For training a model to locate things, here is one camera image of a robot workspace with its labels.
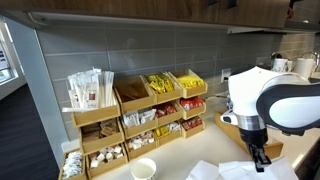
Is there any wooden tea bag tray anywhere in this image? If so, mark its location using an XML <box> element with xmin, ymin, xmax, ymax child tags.
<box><xmin>214</xmin><ymin>110</ymin><xmax>283</xmax><ymax>159</ymax></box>

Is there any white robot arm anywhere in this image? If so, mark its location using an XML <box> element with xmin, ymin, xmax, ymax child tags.
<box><xmin>220</xmin><ymin>66</ymin><xmax>320</xmax><ymax>172</ymax></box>

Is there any left paper cup stack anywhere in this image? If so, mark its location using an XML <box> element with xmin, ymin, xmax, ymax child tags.
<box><xmin>271</xmin><ymin>58</ymin><xmax>292</xmax><ymax>72</ymax></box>

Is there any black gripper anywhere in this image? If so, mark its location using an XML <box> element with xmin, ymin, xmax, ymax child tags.
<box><xmin>239</xmin><ymin>128</ymin><xmax>271</xmax><ymax>172</ymax></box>

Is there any white tissue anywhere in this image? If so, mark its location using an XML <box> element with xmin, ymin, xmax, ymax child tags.
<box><xmin>186</xmin><ymin>160</ymin><xmax>219</xmax><ymax>180</ymax></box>

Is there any wall power outlet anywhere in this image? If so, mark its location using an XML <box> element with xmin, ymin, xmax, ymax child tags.
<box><xmin>221</xmin><ymin>68</ymin><xmax>231</xmax><ymax>82</ymax></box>

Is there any white paper cup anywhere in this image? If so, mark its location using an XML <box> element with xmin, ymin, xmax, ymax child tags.
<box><xmin>131</xmin><ymin>158</ymin><xmax>157</xmax><ymax>180</ymax></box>

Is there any wooden condiment organizer rack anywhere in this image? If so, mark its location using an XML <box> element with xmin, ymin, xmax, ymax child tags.
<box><xmin>59</xmin><ymin>69</ymin><xmax>207</xmax><ymax>180</ymax></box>

